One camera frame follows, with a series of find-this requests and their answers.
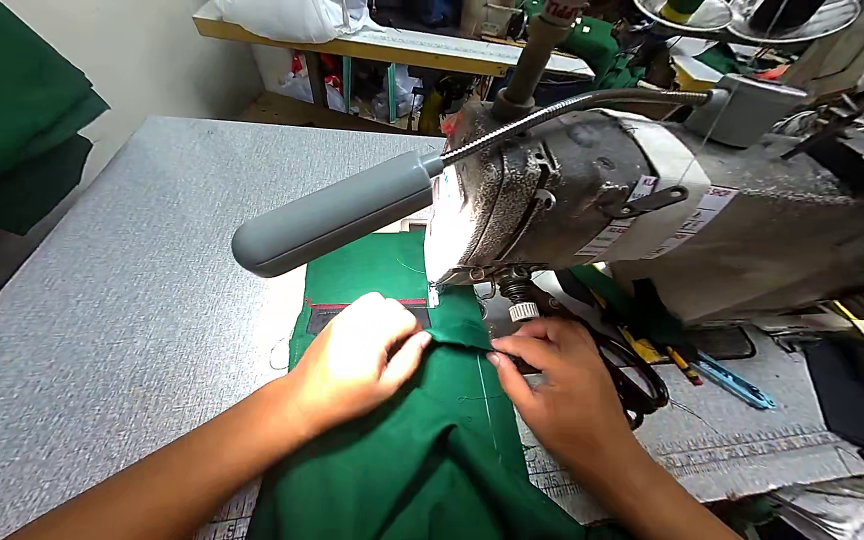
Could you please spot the pile of green fabric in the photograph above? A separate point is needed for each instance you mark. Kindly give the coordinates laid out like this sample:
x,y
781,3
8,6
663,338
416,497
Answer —
x,y
597,45

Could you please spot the yellow flat tool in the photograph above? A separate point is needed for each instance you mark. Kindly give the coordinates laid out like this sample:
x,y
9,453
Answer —
x,y
643,348

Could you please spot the light blue utility knife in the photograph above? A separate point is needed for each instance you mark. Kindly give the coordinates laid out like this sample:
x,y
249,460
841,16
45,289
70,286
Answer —
x,y
736,382

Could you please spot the person's right hand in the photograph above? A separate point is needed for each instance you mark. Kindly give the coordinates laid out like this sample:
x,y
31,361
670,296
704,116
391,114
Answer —
x,y
574,390

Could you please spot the crumpled white plastic sheet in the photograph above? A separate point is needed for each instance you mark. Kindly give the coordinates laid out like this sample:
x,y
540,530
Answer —
x,y
852,506

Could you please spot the person's right thumb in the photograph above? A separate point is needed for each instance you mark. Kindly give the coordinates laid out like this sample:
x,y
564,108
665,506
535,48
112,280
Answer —
x,y
513,381

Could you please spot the workbench with yellow edge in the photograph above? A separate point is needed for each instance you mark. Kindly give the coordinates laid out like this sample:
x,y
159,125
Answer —
x,y
417,52

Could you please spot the green and black fabric scrap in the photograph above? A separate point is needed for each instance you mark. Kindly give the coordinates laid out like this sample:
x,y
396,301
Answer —
x,y
653,315

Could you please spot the person's right forearm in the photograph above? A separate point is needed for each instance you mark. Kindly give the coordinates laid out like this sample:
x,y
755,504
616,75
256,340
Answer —
x,y
657,491

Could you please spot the person's left forearm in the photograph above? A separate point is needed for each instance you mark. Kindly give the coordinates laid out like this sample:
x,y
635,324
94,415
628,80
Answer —
x,y
184,469

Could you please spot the hanging dark green fabric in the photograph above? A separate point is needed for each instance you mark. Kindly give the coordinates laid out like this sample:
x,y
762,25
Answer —
x,y
12,112

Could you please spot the metal pole with red print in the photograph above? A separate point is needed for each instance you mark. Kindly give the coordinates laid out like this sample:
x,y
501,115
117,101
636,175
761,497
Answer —
x,y
533,60

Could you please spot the person's right index finger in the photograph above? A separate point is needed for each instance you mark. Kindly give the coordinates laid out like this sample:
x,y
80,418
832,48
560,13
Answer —
x,y
526,349

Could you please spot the person's right fingers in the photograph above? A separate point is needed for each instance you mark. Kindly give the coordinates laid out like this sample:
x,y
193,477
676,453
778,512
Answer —
x,y
552,328

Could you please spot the person's left hand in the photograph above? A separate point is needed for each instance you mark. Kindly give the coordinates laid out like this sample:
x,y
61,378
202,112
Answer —
x,y
338,367

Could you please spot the orange yellow pencil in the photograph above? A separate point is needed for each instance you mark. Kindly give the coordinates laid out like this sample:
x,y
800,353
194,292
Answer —
x,y
684,366

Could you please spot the grey industrial sewing machine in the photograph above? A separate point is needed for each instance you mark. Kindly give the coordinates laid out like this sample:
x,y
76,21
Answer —
x,y
589,172

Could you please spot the black fabric piece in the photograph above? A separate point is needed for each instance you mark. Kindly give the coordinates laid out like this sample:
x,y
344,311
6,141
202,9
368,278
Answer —
x,y
848,390

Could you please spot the person's left thumb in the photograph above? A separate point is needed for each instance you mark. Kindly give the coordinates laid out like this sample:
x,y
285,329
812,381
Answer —
x,y
406,361

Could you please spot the grey gooseneck lamp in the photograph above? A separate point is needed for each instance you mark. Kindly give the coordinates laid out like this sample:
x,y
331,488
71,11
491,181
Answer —
x,y
342,214

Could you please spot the green fabric garment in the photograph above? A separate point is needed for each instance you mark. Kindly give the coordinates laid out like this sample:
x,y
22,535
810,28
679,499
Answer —
x,y
402,457

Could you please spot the person's left fingers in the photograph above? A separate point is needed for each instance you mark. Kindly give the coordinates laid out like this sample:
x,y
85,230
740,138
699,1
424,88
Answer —
x,y
394,319

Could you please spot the thread stand with spools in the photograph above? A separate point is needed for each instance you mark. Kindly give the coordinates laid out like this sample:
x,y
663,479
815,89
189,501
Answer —
x,y
683,16

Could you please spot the white fabric band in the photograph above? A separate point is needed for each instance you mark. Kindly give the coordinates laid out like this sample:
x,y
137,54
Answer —
x,y
676,169

